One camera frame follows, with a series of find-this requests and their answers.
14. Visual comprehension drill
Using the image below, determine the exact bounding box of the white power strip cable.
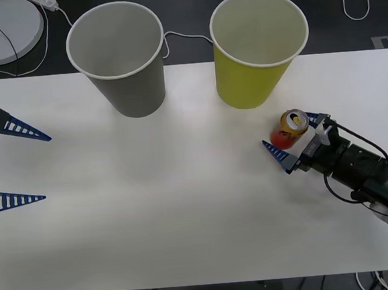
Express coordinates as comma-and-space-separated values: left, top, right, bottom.
56, 0, 215, 68

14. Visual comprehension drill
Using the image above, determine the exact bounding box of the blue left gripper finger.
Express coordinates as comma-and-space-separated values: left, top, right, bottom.
0, 185, 49, 216
0, 100, 52, 145

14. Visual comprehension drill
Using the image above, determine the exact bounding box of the yellow-green plastic waste bin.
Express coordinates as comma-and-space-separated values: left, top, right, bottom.
207, 0, 315, 113

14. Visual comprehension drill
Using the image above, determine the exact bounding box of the orange and red drink can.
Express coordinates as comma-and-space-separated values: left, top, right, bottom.
267, 107, 313, 152

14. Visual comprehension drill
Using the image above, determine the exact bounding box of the white power strip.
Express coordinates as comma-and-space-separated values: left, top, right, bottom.
23, 0, 60, 14

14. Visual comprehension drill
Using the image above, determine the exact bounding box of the round pale grey disc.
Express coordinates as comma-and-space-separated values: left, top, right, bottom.
0, 0, 48, 66

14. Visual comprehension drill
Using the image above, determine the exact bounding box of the thin white looped cable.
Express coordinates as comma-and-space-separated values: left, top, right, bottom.
0, 2, 54, 80

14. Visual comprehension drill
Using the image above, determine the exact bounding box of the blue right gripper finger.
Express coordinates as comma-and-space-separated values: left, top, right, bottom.
261, 137, 304, 177
303, 110, 331, 126

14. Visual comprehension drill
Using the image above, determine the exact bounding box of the white coiled cable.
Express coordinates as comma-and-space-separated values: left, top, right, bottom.
354, 269, 388, 290

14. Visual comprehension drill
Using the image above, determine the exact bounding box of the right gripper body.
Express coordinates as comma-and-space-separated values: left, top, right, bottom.
294, 113, 354, 177

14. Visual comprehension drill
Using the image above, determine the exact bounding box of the grey plastic waste bin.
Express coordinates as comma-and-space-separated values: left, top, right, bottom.
62, 0, 172, 124

